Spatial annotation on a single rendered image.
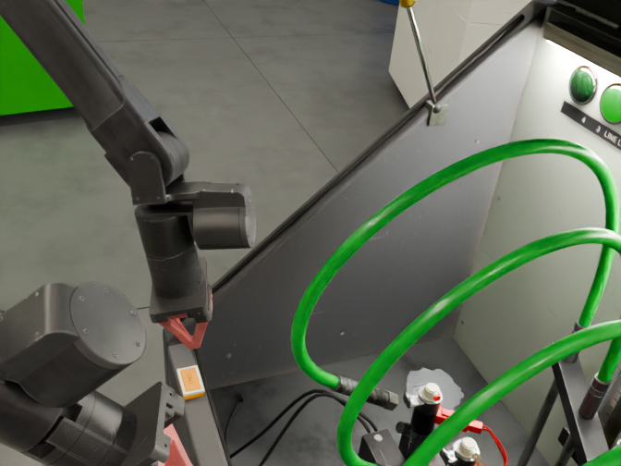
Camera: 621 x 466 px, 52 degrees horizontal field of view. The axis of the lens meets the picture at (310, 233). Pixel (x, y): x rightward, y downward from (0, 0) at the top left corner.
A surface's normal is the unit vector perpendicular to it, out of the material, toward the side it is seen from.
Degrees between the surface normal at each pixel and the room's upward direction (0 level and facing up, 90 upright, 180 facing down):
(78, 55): 73
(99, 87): 67
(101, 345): 45
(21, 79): 90
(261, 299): 90
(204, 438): 0
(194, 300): 10
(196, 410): 0
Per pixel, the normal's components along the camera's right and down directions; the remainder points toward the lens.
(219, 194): -0.08, 0.36
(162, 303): -0.09, -0.84
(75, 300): 0.76, -0.54
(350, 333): 0.35, 0.55
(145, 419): -0.64, -0.59
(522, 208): -0.93, 0.13
